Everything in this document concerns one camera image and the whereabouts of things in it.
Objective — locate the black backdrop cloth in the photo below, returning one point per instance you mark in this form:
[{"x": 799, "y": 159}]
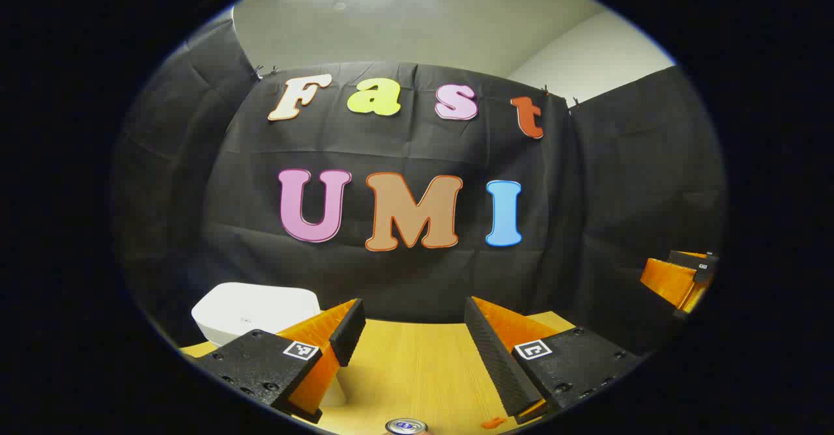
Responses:
[{"x": 404, "y": 279}]

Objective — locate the white desktop garbage bin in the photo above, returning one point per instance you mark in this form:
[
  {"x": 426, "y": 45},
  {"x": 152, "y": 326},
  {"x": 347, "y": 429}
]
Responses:
[{"x": 247, "y": 308}]

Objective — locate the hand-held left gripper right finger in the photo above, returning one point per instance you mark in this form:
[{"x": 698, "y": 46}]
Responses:
[{"x": 485, "y": 350}]

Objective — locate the wooden desktop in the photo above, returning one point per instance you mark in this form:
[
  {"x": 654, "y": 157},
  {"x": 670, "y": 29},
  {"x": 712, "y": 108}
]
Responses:
[{"x": 410, "y": 370}]

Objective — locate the silver pop can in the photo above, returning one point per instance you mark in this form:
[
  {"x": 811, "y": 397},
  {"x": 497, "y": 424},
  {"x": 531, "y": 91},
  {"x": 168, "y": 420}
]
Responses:
[{"x": 405, "y": 427}]

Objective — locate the orange paper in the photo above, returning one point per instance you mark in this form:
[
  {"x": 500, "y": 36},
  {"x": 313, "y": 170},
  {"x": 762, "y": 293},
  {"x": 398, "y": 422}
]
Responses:
[{"x": 493, "y": 423}]

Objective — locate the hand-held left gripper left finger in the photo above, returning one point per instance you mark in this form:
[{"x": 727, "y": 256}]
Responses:
[{"x": 349, "y": 334}]

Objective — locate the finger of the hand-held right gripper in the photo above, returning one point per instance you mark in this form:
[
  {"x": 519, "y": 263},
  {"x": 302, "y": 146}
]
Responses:
[
  {"x": 668, "y": 282},
  {"x": 696, "y": 297}
]

